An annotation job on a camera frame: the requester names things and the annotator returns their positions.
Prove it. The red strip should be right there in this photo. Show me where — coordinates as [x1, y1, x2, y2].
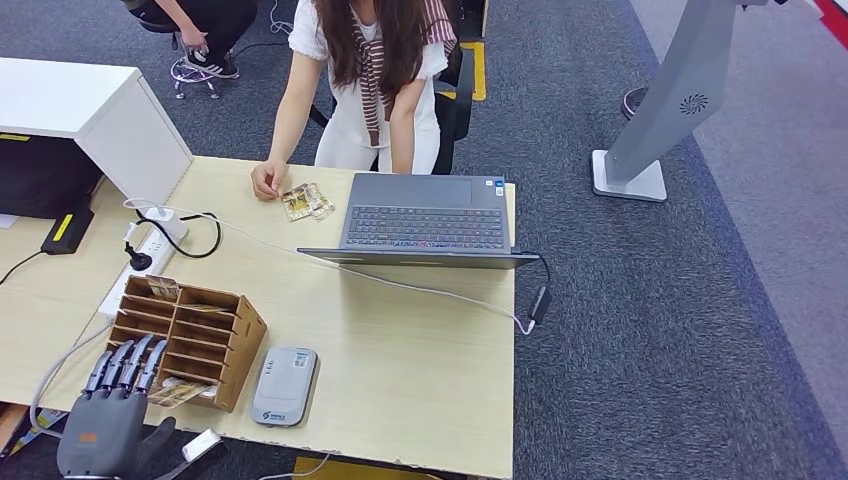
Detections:
[811, 0, 848, 51]

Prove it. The grey laptop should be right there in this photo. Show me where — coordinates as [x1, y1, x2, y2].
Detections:
[296, 172, 541, 271]

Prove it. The grey power cable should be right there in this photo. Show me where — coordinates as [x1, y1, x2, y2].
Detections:
[27, 321, 114, 442]

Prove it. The tan room key card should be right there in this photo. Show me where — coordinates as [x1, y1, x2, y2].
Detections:
[146, 379, 212, 409]

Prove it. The grey kiosk stand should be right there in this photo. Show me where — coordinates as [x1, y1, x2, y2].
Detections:
[591, 0, 790, 203]

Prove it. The person in background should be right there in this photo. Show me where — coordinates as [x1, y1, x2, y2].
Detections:
[119, 0, 261, 81]

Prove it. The white cable under desk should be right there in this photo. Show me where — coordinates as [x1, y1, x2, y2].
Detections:
[258, 453, 333, 480]

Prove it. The chrome stool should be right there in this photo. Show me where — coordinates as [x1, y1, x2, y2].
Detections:
[135, 16, 225, 101]

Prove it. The brown box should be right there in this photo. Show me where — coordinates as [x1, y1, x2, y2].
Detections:
[0, 404, 29, 453]

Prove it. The brown slotted card organizer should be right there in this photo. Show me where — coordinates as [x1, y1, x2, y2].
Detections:
[105, 274, 268, 413]

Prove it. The colourful booklet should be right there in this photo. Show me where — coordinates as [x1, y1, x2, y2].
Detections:
[9, 409, 68, 458]

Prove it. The dark cabinet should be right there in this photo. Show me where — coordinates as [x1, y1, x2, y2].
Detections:
[450, 0, 490, 41]

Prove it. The black looped cable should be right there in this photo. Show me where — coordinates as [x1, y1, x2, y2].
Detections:
[134, 210, 223, 261]

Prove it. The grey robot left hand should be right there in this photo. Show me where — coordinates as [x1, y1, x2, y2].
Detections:
[56, 334, 178, 480]

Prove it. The white charger plug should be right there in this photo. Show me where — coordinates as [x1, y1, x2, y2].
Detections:
[142, 207, 190, 243]

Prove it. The black box yellow label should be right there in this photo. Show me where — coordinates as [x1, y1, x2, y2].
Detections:
[39, 208, 96, 257]

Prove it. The white cabinet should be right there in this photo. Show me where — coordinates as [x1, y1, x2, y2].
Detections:
[0, 57, 195, 208]

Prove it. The white power strip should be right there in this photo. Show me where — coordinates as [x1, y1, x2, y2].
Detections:
[97, 225, 179, 319]

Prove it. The person's right hand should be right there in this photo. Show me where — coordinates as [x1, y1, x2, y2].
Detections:
[249, 160, 289, 202]

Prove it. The black office chair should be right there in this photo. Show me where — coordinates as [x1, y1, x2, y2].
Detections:
[307, 42, 477, 177]

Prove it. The black round base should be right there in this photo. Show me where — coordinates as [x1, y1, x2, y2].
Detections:
[620, 86, 651, 122]

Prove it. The brown patterned card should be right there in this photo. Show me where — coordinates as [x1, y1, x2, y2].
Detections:
[145, 275, 181, 303]

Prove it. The white floor cable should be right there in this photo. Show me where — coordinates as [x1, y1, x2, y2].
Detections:
[268, 0, 296, 38]

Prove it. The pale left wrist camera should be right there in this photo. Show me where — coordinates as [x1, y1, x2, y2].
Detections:
[155, 428, 227, 480]

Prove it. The thin black cable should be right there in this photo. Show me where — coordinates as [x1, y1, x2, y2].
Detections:
[0, 250, 48, 287]

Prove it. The patterned ID card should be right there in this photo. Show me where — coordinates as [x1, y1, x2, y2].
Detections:
[280, 186, 315, 223]

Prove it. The black adapter with cable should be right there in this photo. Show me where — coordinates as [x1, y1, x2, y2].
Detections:
[513, 250, 553, 327]

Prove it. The grey card reader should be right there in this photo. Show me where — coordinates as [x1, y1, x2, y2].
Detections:
[249, 345, 320, 429]

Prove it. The black plug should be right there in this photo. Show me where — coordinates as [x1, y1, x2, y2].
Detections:
[123, 241, 154, 273]

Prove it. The long white cable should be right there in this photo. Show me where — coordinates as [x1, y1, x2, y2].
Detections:
[121, 197, 537, 337]

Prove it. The black device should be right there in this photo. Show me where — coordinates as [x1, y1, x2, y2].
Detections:
[0, 135, 106, 221]

